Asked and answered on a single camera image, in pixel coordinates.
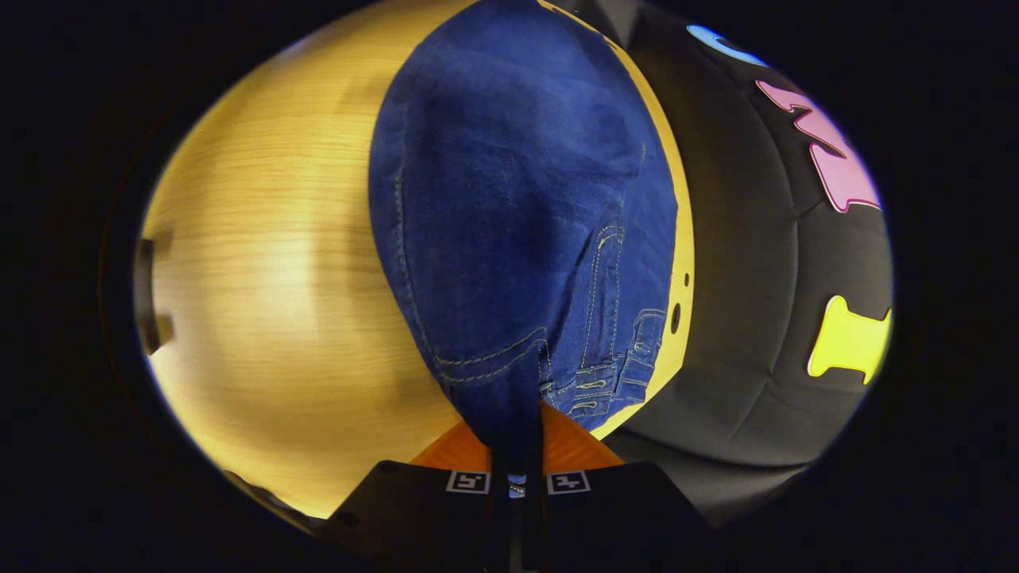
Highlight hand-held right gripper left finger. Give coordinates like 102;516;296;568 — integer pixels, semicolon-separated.
318;422;518;573

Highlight black backdrop cloth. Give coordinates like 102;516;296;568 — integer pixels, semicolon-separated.
549;0;894;526

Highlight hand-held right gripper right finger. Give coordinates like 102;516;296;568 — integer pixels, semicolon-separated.
521;402;709;570

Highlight blue denim jeans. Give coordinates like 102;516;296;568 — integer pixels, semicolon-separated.
368;0;679;478

